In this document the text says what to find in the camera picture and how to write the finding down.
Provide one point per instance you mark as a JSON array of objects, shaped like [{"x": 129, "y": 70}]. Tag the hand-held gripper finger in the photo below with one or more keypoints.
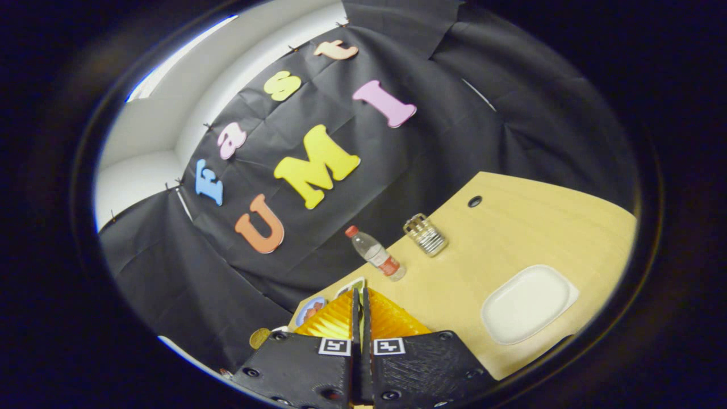
[
  {"x": 356, "y": 318},
  {"x": 366, "y": 324}
]

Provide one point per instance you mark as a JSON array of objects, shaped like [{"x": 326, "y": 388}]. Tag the white condiment tray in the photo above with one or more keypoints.
[{"x": 358, "y": 279}]

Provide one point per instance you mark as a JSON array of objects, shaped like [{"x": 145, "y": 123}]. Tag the red food pieces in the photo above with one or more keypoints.
[{"x": 311, "y": 311}]

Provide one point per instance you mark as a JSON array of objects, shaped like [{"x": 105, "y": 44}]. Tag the blue plate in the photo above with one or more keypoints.
[{"x": 299, "y": 319}]

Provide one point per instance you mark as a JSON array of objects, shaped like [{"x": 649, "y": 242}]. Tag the clear water bottle red label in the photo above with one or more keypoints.
[{"x": 375, "y": 253}]

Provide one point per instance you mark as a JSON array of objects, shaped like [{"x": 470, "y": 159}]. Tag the white square plate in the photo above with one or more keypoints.
[{"x": 528, "y": 304}]

